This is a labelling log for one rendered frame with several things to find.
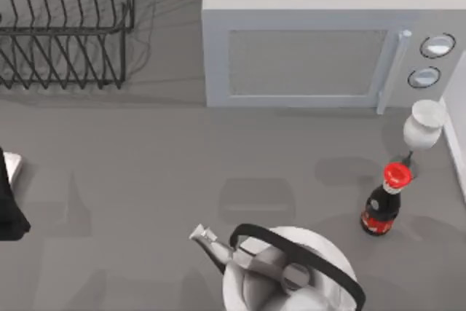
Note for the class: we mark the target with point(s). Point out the small microwave knob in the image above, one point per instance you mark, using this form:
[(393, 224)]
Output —
[(424, 77)]

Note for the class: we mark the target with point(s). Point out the dark bottle with red cap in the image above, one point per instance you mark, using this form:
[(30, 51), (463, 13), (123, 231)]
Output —
[(380, 209)]

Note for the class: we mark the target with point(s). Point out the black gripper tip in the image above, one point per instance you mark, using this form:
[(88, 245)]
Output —
[(9, 212)]

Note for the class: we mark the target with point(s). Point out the large microwave knob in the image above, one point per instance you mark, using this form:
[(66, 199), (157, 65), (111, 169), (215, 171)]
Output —
[(438, 46)]

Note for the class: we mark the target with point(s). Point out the microwave door with window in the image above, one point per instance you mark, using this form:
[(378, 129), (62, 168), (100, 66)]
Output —
[(218, 63)]

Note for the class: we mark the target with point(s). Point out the white wine glass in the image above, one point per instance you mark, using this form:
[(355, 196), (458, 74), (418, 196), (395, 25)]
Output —
[(422, 132)]

